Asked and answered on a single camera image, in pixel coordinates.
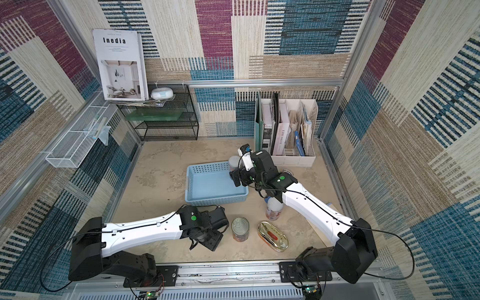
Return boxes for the metal can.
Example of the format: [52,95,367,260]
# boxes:
[231,217,250,242]

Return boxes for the gold oval sardine tin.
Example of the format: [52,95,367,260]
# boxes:
[257,221,289,253]

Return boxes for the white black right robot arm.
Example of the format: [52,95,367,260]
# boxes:
[231,144,378,284]

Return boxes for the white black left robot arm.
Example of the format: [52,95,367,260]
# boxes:
[68,205,230,287]

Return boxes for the light blue perforated basket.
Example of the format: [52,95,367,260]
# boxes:
[185,161,249,206]

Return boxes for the green folder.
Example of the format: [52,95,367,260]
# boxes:
[254,92,264,151]

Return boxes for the white pink book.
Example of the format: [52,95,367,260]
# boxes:
[273,108,290,156]

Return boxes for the white file organizer box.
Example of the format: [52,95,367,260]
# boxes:
[260,94,318,167]

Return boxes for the white round device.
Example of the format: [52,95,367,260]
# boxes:
[151,87,175,101]

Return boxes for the green tray on shelf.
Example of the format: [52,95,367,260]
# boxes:
[126,108,183,121]

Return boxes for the Inedia magazine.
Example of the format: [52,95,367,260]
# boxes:
[92,29,149,103]

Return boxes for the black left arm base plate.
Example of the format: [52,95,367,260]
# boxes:
[123,265,179,288]

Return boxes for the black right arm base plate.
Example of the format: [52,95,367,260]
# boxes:
[278,261,333,283]

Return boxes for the black wire mesh shelf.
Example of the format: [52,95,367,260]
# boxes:
[117,84,200,142]

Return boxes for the white wire wall basket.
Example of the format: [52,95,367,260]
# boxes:
[46,104,117,168]

